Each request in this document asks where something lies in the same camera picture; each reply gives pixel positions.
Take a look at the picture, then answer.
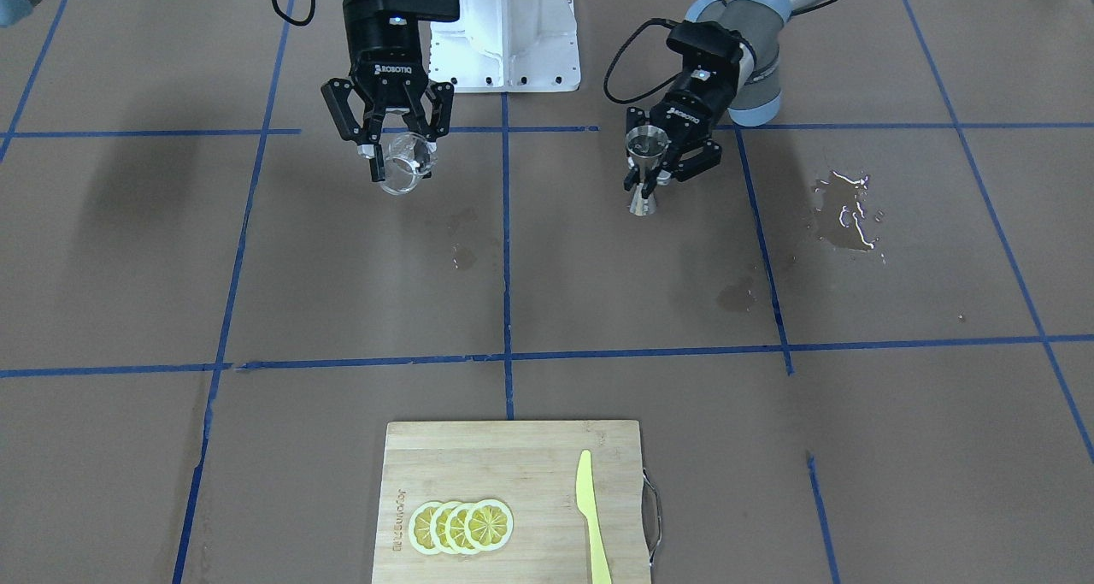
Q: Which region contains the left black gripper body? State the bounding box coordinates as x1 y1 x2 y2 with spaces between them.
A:
649 69 736 154

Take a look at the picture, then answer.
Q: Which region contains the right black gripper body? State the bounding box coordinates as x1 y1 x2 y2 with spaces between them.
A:
344 16 427 127

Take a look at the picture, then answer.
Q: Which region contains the steel jigger measuring cup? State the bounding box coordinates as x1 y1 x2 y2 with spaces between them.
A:
625 124 670 217

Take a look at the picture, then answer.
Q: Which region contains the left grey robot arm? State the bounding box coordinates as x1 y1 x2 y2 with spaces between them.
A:
624 0 839 201

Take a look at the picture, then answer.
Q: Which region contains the yellow plastic knife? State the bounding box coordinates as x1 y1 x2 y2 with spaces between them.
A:
575 449 612 583

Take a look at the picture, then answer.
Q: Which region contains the bamboo cutting board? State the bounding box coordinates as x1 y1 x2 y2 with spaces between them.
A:
371 420 652 583

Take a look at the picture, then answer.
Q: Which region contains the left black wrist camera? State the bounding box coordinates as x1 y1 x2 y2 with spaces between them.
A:
667 21 747 80

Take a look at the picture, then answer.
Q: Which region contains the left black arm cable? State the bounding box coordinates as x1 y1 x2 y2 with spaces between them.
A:
603 17 685 108

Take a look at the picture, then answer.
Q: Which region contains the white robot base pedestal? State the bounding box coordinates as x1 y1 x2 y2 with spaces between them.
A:
426 0 582 93

